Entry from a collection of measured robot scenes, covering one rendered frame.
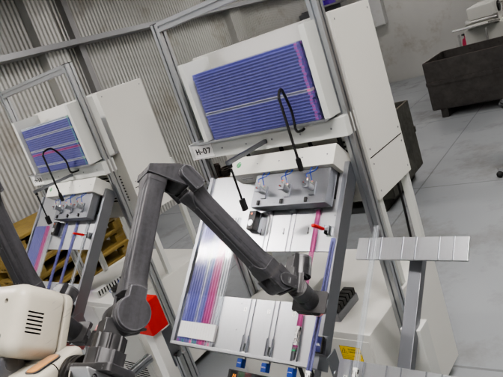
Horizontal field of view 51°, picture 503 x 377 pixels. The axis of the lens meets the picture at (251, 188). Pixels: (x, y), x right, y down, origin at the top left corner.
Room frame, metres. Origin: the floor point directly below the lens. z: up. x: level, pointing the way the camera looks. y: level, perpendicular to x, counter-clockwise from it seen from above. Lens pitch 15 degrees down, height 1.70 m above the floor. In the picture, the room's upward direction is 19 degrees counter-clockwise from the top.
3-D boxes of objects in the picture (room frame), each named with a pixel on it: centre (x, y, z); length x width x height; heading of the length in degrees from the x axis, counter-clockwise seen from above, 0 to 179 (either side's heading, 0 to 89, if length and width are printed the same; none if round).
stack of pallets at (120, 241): (5.00, 1.98, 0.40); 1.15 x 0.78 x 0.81; 141
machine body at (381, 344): (2.13, -0.19, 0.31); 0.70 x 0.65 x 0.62; 47
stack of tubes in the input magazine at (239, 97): (2.00, -0.15, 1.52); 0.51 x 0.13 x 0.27; 47
